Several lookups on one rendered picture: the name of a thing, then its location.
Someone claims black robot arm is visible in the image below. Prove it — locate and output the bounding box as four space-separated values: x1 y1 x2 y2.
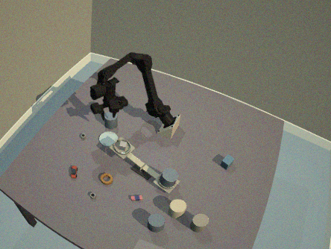
90 52 177 128

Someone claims beige balance beam with square end pans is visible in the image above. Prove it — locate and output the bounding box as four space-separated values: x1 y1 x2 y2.
110 137 180 193

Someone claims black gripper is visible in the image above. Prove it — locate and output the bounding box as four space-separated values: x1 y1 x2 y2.
90 93 128 120

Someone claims orange ring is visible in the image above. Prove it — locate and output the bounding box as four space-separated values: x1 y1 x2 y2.
101 173 113 185

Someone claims small orange toy truck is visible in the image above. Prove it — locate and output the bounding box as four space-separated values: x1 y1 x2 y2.
70 166 78 179

